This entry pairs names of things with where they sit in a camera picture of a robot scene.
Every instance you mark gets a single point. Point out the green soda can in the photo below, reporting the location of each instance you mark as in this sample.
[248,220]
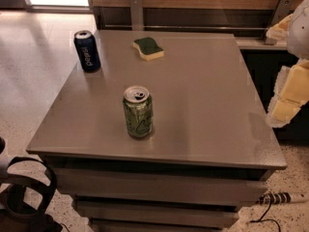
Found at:
[138,108]

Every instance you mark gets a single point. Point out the left metal bracket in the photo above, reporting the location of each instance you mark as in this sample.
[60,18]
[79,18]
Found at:
[137,15]

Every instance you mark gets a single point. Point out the grey drawer cabinet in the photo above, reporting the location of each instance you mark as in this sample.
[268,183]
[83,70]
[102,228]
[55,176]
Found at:
[209,154]

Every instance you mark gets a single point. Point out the white power strip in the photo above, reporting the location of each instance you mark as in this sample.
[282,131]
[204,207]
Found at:
[283,198]

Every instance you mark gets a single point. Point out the metal bracket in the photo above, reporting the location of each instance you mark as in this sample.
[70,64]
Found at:
[282,9]
[137,15]

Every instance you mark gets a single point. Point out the wooden counter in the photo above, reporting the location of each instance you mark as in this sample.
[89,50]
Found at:
[247,20]

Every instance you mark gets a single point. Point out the blue pepsi can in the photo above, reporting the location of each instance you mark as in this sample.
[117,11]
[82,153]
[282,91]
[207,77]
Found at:
[87,51]

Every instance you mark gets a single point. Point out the green yellow sponge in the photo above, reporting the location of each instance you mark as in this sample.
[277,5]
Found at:
[148,49]

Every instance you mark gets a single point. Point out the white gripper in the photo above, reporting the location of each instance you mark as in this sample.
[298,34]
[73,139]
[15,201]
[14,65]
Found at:
[299,29]

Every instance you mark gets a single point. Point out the right metal bracket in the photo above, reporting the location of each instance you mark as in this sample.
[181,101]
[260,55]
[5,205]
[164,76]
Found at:
[282,9]

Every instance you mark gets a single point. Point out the black headphones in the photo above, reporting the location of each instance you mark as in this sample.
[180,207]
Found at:
[25,200]

